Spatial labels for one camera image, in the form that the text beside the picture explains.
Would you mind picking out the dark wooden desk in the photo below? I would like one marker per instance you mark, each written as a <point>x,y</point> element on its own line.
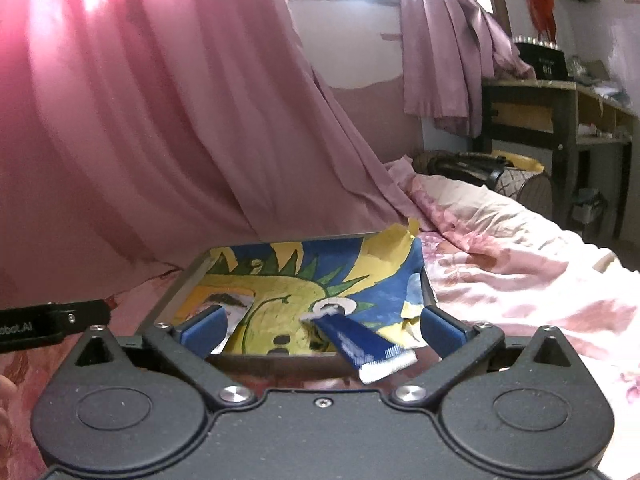
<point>589,138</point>

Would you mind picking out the dark bag beside bed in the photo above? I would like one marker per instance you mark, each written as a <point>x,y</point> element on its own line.
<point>530,187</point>

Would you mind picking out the blue white snack packet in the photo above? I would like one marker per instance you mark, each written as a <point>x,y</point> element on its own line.
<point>371,355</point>

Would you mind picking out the pink floral bedsheet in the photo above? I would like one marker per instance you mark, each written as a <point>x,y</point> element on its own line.
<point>490,259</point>

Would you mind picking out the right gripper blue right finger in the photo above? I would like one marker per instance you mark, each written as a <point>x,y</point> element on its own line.
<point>462,349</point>

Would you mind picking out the grey tray with painted paper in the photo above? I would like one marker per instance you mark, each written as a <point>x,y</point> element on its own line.
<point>374,279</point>

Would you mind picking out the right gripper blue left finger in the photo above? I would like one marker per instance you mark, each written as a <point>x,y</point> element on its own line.
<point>184,349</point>

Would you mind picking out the pink curtain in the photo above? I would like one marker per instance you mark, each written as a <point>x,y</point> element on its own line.
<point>137,133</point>

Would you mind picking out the short purple window curtain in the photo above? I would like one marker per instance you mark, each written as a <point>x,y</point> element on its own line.
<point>449,49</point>

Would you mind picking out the black box on desk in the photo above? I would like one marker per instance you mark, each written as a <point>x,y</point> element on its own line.
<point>546,58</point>

